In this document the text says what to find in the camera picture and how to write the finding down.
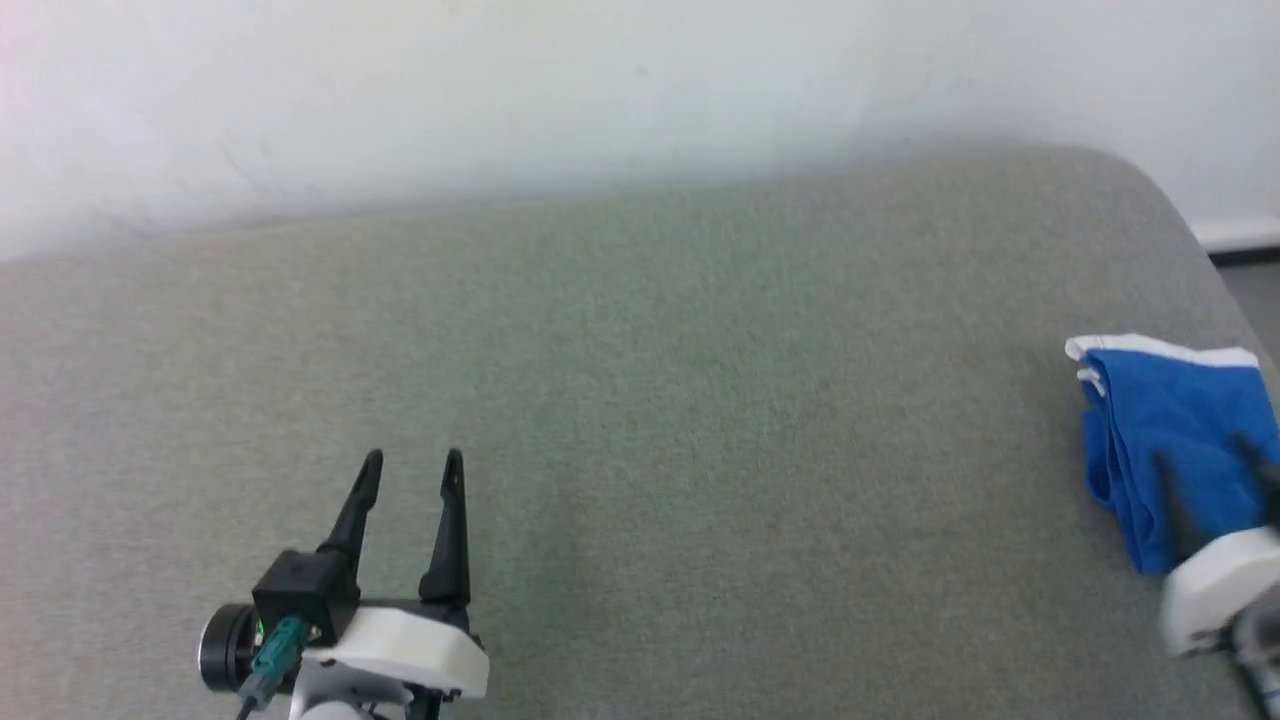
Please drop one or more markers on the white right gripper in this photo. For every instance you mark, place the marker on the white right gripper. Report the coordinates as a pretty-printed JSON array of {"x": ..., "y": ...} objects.
[{"x": 1220, "y": 590}]

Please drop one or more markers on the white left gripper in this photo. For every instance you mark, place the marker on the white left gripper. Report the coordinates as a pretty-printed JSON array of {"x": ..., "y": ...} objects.
[{"x": 410, "y": 645}]

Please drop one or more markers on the blue sports garment white trim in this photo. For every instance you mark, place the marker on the blue sports garment white trim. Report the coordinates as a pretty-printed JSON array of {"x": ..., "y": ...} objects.
[{"x": 1170, "y": 420}]

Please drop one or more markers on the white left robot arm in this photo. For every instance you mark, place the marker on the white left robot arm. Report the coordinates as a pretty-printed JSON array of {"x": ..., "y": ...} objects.
[{"x": 335, "y": 702}]

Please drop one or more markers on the grey fabric sofa cushion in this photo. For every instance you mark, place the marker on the grey fabric sofa cushion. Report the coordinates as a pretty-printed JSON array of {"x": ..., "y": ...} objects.
[{"x": 650, "y": 450}]

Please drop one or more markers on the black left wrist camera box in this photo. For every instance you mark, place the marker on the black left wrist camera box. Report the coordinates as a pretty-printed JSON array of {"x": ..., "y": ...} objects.
[{"x": 300, "y": 600}]

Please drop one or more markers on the white wall baseboard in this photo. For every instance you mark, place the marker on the white wall baseboard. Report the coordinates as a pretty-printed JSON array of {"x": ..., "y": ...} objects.
[{"x": 1245, "y": 232}]

